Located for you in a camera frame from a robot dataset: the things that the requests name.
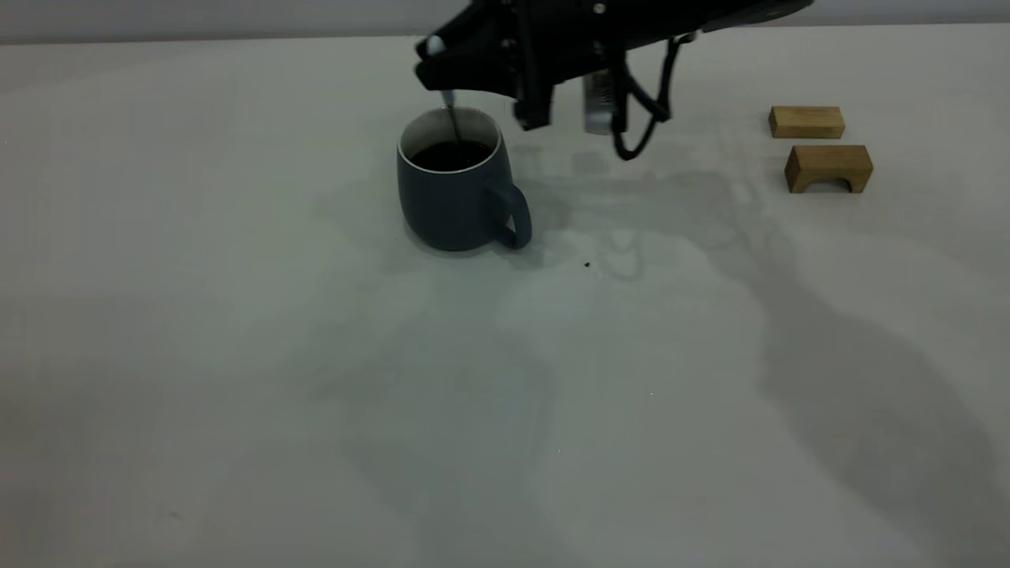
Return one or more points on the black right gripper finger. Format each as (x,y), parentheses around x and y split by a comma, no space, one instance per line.
(473,72)
(481,31)

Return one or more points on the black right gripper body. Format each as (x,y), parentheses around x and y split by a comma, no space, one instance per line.
(584,31)

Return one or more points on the dark grey ceramic mug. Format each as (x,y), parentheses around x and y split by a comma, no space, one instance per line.
(450,205)

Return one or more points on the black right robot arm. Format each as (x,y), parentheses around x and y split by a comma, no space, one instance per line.
(757,12)

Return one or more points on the flat rectangular wooden block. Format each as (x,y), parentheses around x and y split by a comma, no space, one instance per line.
(805,122)

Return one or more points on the arched wooden block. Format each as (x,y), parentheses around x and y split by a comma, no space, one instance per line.
(828,160)

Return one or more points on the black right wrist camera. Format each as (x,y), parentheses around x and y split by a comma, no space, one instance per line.
(534,106)

